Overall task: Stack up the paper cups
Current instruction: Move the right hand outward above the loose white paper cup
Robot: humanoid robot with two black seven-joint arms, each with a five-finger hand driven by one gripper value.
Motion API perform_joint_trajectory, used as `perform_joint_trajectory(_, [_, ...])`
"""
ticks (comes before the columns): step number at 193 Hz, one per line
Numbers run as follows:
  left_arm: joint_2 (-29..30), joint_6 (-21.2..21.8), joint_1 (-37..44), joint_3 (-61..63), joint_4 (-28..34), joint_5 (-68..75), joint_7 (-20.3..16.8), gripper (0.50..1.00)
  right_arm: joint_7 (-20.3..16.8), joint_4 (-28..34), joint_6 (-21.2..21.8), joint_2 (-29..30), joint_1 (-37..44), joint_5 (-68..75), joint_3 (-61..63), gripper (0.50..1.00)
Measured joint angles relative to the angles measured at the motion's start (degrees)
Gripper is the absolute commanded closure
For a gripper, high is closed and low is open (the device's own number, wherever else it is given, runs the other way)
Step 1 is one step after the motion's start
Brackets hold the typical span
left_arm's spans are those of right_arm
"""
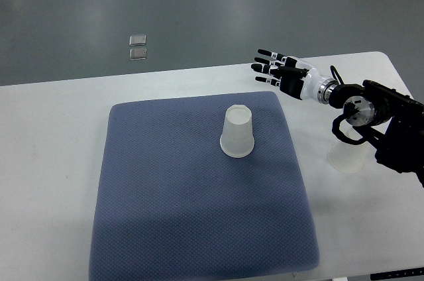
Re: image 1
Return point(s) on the blue textured fabric mat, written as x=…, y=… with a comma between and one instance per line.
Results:
x=171, y=205

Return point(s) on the black table control panel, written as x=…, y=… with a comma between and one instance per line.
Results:
x=397, y=274

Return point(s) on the upper metal floor plate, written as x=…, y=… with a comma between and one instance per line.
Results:
x=137, y=40

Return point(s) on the white paper cup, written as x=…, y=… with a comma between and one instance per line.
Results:
x=237, y=139
x=348, y=158

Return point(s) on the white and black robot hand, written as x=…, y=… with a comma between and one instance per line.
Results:
x=292, y=76

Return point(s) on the white paper cup on mat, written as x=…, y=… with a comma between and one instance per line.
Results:
x=237, y=139

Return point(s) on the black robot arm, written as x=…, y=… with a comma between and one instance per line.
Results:
x=390, y=121

